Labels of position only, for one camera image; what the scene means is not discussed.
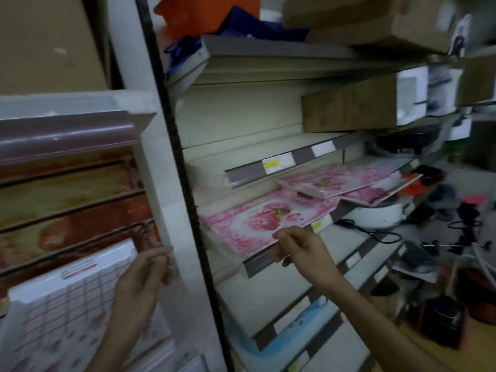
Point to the person's right hand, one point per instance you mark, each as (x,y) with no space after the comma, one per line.
(310,255)

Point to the person's left hand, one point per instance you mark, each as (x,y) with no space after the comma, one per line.
(139,282)

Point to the large pink blossom tray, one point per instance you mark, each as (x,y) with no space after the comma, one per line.
(240,224)

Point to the person's right forearm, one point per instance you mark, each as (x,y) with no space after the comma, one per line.
(379,329)

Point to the poster with person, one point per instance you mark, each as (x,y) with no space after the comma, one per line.
(460,34)

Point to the round white electric cooker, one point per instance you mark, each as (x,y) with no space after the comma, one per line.
(376,216)

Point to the red cloth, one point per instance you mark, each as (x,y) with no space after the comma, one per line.
(412,187)

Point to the black bowl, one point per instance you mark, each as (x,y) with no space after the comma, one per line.
(428,176)

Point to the black and red bag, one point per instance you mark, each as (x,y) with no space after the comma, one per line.
(438,321)

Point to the black pan in plastic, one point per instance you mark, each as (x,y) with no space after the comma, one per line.
(407,141)

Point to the open cardboard box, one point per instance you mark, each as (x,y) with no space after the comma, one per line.
(348,108)

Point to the pink plastic item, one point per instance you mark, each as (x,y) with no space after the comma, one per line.
(474,199)

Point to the small white styrofoam block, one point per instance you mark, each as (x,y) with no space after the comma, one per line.
(461,129)

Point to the blue bag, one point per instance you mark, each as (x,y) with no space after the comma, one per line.
(252,27)

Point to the brown cardboard box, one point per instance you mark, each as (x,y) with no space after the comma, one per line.
(476,81)

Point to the large plain cardboard box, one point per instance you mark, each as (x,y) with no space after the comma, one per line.
(46,46)

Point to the orange bag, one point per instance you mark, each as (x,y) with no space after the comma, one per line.
(201,15)

